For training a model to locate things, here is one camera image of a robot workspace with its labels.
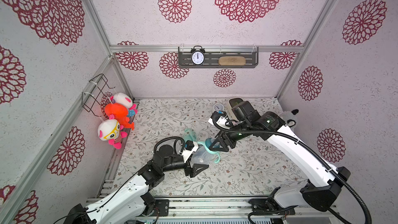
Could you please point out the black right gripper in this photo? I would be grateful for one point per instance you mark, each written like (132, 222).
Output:
(229, 138)

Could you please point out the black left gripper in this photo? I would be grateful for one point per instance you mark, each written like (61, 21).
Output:
(193, 170)

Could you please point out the clear bottle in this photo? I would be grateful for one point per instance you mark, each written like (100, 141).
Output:
(202, 156)

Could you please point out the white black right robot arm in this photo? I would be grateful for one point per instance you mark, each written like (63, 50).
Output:
(321, 188)

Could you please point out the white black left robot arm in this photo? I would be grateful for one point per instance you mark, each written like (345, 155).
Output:
(133, 198)

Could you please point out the floral table mat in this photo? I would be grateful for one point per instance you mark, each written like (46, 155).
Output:
(253, 167)

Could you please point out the white small alarm clock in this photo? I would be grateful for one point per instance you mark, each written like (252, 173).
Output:
(218, 108)

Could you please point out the cream box green lid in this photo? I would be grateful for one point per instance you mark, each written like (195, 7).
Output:
(231, 104)

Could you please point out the grey raccoon plush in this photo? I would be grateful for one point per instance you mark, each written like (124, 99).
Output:
(290, 118)

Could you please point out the orange red plush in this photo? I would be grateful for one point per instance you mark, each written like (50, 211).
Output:
(120, 113)

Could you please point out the black alarm clock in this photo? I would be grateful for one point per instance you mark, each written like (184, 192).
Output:
(198, 55)

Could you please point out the white plush yellow glasses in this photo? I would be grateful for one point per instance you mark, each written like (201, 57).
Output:
(112, 132)

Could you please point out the white pink plush top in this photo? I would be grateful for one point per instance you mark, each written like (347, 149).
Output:
(124, 100)

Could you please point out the mint cap with handle ring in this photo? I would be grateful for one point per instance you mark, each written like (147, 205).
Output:
(190, 135)

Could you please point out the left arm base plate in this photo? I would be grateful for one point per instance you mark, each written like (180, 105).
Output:
(160, 208)

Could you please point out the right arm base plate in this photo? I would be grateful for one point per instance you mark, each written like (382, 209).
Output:
(267, 205)

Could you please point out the grey wall shelf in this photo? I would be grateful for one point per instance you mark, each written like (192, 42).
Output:
(211, 58)

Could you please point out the black wire basket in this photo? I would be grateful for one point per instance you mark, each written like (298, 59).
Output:
(89, 99)

